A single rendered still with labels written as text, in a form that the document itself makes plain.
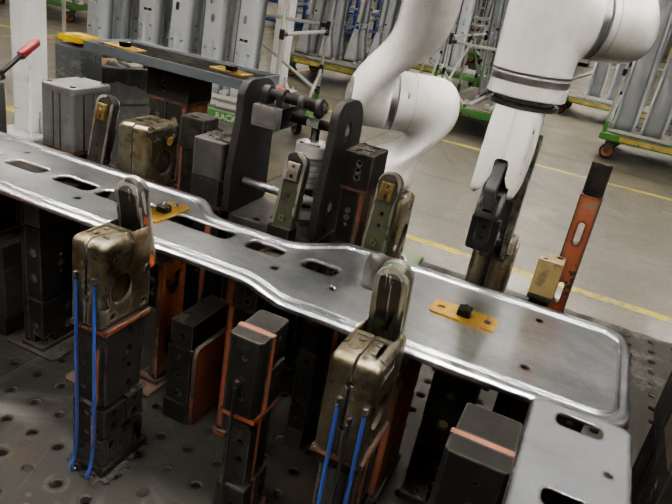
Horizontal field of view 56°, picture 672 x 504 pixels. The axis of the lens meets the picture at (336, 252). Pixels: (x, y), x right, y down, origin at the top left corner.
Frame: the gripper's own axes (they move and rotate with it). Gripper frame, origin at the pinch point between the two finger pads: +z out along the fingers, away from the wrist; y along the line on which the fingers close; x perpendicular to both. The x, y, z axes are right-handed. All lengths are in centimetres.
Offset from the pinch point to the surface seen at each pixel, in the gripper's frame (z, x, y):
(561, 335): 12.0, 11.7, -3.8
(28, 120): 100, -342, -241
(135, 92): 53, -226, -209
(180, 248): 11.9, -37.7, 8.0
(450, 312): 11.6, -1.7, 0.8
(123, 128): 5, -65, -12
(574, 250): 4.4, 10.2, -14.8
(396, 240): 11.5, -15.0, -16.6
